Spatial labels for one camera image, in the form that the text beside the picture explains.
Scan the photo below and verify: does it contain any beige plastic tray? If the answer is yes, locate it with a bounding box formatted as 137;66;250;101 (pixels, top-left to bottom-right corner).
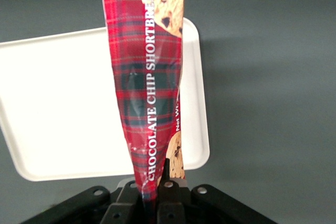
0;17;211;182

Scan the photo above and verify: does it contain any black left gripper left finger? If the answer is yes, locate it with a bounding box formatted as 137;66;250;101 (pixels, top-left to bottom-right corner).
101;181;144;224

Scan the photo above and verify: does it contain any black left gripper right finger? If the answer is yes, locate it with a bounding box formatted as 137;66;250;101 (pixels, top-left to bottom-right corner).
156;157;190;224

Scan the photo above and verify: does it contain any red tartan cookie box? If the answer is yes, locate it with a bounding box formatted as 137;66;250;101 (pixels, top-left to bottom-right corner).
99;0;187;209

